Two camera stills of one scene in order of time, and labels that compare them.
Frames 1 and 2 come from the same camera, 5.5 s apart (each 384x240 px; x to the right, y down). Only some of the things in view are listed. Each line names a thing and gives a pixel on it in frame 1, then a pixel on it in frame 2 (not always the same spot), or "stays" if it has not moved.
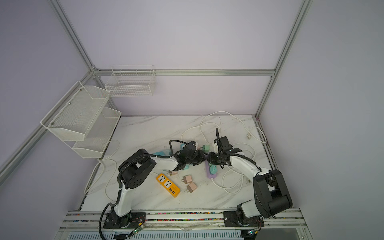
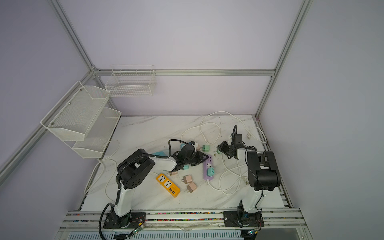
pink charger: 191,187 stays
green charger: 206,148 stays
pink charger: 187,179 stays
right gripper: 212,160 to 223,148
